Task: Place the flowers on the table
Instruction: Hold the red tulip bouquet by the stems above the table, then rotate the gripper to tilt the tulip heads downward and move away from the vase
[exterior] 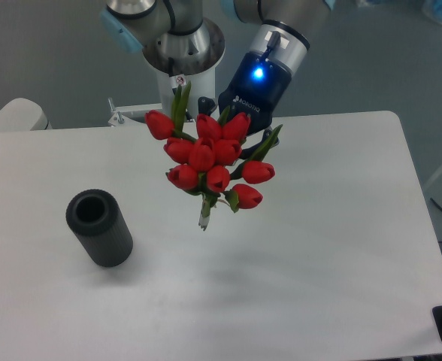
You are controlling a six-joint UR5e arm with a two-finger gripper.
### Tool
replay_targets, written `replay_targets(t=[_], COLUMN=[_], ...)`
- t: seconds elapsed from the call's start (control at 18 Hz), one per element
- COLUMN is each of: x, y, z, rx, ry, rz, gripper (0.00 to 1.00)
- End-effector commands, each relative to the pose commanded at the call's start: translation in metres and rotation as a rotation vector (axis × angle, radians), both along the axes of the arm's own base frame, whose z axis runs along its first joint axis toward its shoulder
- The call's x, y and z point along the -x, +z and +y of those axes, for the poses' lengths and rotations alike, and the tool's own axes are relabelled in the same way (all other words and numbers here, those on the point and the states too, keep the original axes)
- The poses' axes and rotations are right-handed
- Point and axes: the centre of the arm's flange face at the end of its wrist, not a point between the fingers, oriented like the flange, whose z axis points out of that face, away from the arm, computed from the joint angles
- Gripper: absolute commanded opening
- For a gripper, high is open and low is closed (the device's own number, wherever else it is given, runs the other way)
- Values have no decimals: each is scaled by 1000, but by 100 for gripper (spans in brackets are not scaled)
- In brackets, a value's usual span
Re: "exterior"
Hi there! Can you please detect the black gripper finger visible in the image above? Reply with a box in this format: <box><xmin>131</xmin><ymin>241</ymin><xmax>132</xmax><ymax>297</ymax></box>
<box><xmin>232</xmin><ymin>127</ymin><xmax>280</xmax><ymax>165</ymax></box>
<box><xmin>198</xmin><ymin>96</ymin><xmax>219</xmax><ymax>116</ymax></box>

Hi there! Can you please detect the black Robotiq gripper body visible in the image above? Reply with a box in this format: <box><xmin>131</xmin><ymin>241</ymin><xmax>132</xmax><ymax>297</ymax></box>
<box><xmin>218</xmin><ymin>53</ymin><xmax>292</xmax><ymax>134</ymax></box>

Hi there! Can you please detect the red tulip bouquet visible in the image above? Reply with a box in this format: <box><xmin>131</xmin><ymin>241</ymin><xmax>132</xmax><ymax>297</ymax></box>
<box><xmin>144</xmin><ymin>85</ymin><xmax>275</xmax><ymax>230</ymax></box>

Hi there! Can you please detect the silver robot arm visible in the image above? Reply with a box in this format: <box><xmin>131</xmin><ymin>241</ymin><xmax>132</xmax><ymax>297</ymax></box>
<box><xmin>100</xmin><ymin>1</ymin><xmax>334</xmax><ymax>145</ymax></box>

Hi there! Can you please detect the black ribbed cylindrical vase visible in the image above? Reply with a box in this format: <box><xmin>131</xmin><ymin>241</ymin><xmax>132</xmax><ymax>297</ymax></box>
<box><xmin>65</xmin><ymin>189</ymin><xmax>133</xmax><ymax>268</ymax></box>

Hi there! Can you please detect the white chair back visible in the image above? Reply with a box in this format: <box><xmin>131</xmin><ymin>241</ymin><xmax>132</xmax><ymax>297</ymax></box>
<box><xmin>0</xmin><ymin>98</ymin><xmax>53</xmax><ymax>133</ymax></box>

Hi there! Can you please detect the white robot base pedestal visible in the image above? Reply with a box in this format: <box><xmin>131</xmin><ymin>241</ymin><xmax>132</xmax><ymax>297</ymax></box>
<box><xmin>107</xmin><ymin>62</ymin><xmax>219</xmax><ymax>128</ymax></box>

